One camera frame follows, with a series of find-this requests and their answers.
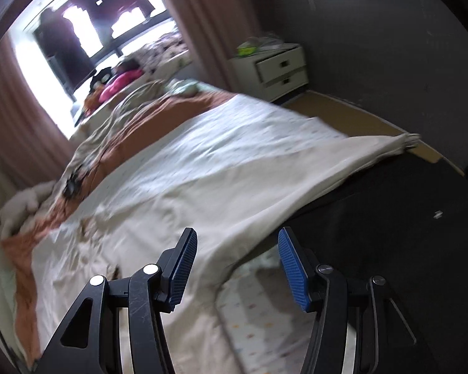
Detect wooden bed frame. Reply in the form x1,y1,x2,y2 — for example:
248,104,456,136
285,89,465,174

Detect pink-brown curtain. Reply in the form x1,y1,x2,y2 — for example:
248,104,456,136
144,0,250,90
0,35,79,188

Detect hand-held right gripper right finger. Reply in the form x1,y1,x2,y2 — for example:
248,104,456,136
278,227,391,374

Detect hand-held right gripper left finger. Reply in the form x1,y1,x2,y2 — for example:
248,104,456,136
35,227,198,374

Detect white plush toy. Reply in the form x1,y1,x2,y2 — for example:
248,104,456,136
0,181,59,238

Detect pink cloth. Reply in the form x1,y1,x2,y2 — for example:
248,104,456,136
97,68,145,102

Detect window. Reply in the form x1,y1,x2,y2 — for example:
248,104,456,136
12,0,180,137

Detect pale green pillow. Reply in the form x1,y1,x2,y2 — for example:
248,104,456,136
175,80,200,96

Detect floral quilt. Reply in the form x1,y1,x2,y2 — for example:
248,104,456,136
136,33,190,74

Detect orange-brown blanket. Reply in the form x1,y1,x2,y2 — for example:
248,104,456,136
0,80,242,359

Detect white nightstand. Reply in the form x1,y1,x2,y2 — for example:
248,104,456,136
229,43,310,102

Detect large cream cloth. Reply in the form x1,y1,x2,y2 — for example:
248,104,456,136
35,93,422,363

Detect floral bed sheet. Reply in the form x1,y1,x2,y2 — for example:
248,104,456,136
218,253,318,374

